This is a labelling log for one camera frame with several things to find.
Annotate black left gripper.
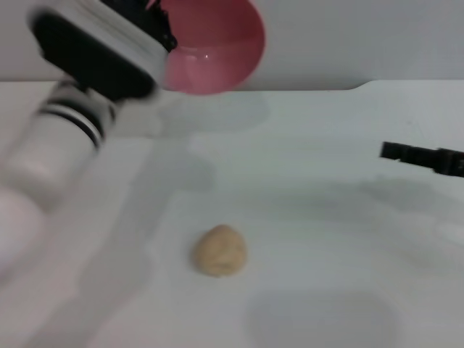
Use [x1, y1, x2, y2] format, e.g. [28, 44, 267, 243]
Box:
[104, 0, 179, 52]

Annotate pink plastic bowl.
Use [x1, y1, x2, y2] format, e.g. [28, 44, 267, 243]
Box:
[146, 0, 267, 96]

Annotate round egg yolk pastry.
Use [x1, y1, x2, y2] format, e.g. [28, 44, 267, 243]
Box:
[191, 224, 249, 280]

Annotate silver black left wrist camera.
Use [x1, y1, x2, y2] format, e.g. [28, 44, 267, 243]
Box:
[30, 0, 171, 102]

